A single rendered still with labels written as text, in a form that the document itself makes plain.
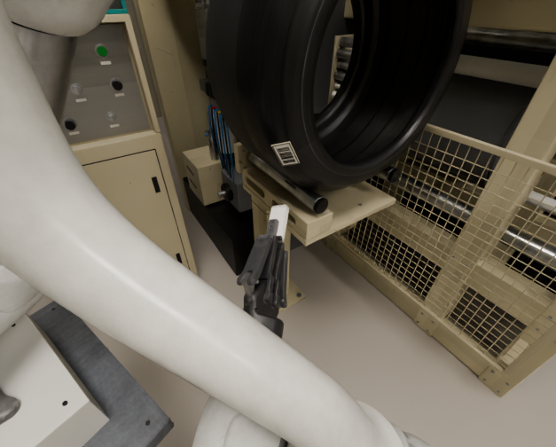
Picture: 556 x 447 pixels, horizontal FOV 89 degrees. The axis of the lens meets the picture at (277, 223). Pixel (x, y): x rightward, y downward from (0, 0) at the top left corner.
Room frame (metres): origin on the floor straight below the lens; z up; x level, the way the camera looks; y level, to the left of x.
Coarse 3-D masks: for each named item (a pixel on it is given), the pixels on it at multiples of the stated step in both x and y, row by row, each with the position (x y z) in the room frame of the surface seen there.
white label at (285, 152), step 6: (276, 144) 0.53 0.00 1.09; (282, 144) 0.53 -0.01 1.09; (288, 144) 0.52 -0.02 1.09; (276, 150) 0.53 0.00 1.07; (282, 150) 0.53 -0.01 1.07; (288, 150) 0.53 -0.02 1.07; (282, 156) 0.54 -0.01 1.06; (288, 156) 0.53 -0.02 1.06; (294, 156) 0.53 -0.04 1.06; (282, 162) 0.54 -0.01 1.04; (288, 162) 0.54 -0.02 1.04; (294, 162) 0.54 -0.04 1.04
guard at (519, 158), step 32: (416, 160) 0.89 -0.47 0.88; (512, 160) 0.67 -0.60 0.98; (416, 224) 0.82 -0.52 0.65; (480, 224) 0.67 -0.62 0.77; (512, 224) 0.61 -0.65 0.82; (416, 256) 0.78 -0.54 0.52; (512, 256) 0.58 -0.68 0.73; (480, 288) 0.59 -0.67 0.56; (544, 288) 0.49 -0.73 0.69; (480, 352) 0.50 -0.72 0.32
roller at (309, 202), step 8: (256, 160) 0.82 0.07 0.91; (264, 168) 0.77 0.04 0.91; (272, 168) 0.75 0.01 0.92; (272, 176) 0.73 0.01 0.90; (280, 176) 0.71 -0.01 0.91; (280, 184) 0.70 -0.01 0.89; (288, 184) 0.67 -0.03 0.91; (296, 184) 0.65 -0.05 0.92; (296, 192) 0.64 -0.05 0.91; (304, 192) 0.62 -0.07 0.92; (312, 192) 0.61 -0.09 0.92; (304, 200) 0.61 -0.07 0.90; (312, 200) 0.59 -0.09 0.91; (320, 200) 0.58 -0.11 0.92; (312, 208) 0.58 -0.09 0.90; (320, 208) 0.58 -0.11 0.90
